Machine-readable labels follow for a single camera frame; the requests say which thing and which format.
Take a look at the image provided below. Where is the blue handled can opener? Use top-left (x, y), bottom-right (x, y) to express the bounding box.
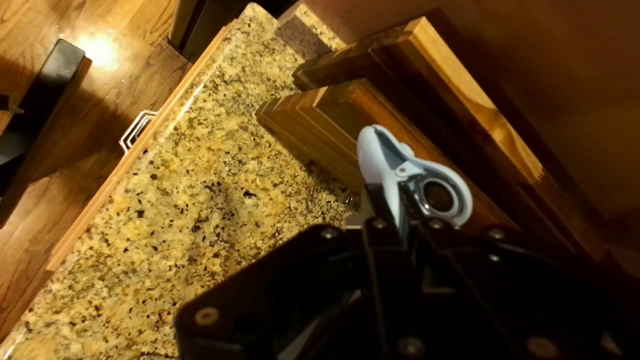
top-left (354, 122), bottom-right (477, 233)

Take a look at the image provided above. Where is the metal drawer handle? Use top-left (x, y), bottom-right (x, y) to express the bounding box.
top-left (116, 108), bottom-right (161, 156)

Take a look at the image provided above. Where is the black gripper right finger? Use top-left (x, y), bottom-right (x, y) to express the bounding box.
top-left (398, 189), bottom-right (640, 360)

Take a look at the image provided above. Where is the small wooden cutting board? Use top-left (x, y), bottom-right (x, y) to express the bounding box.
top-left (257, 79), bottom-right (376, 197)

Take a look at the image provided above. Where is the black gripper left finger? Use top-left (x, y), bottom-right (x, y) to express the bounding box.
top-left (174, 178), bottom-right (403, 360)

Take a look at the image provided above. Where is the large wooden cutting board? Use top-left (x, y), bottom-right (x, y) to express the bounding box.
top-left (291, 16), bottom-right (609, 267)

